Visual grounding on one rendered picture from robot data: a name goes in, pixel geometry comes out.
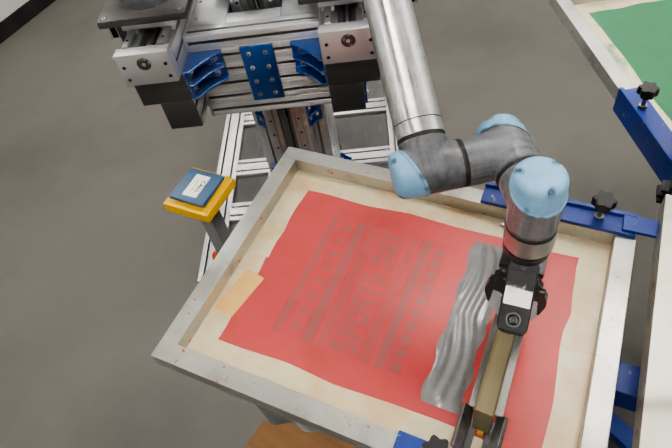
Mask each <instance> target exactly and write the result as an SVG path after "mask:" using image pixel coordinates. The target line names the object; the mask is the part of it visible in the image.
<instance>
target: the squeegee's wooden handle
mask: <svg viewBox="0 0 672 448"><path fill-rule="evenodd" d="M514 339H515V335H513V334H509V333H505V332H502V331H500V330H499V329H498V327H497V330H496V334H495V337H494V341H493V344H492V348H491V351H490V355H489V358H488V362H487V366H486V369H485V373H484V376H483V380H482V383H481V387H480V390H479V394H478V397H477V401H476V404H475V408H474V412H473V419H472V427H473V428H475V429H478V430H481V431H483V432H486V433H490V431H491V427H492V424H493V420H494V416H495V412H496V408H497V404H498V400H499V396H500V392H501V389H502V385H503V381H504V377H505V373H506V369H507V366H508V362H509V358H510V354H511V350H512V346H513V342H514Z"/></svg>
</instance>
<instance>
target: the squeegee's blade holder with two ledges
mask: <svg viewBox="0 0 672 448"><path fill-rule="evenodd" d="M497 318H498V314H496V313H495V315H494V319H493V322H492V326H491V329H490V332H489V336H488V339H487V343H486V346H485V350H484V353H483V357H482V360H481V364H480V367H479V370H478V374H477V377H476V381H475V384H474V388H473V391H472V395H471V398H470V401H469V405H470V406H471V407H472V408H473V409H474V408H475V404H476V401H477V397H478V394H479V390H480V387H481V383H482V380H483V376H484V373H485V369H486V366H487V362H488V358H489V355H490V351H491V348H492V344H493V341H494V337H495V334H496V330H497ZM522 339H523V336H517V335H515V339H514V342H513V346H512V350H511V354H510V358H509V362H508V366H507V369H506V373H505V377H504V381H503V385H502V389H501V392H500V396H499V400H498V404H497V408H496V412H495V416H494V417H497V416H503V415H504V411H505V407H506V403H507V399H508V395H509V391H510V387H511V383H512V379H513V375H514V371H515V367H516V363H517V359H518V355H519V351H520V347H521V343H522Z"/></svg>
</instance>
